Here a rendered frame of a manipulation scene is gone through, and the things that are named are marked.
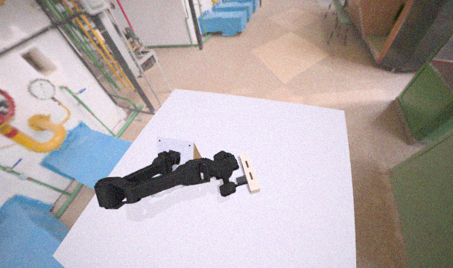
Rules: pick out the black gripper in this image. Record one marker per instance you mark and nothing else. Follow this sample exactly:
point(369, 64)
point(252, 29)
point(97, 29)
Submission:
point(229, 187)

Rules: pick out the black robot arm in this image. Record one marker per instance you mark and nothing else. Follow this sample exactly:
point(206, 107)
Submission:
point(111, 191)

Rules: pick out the grey two-prong plug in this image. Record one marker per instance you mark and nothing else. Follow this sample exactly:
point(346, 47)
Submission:
point(242, 180)

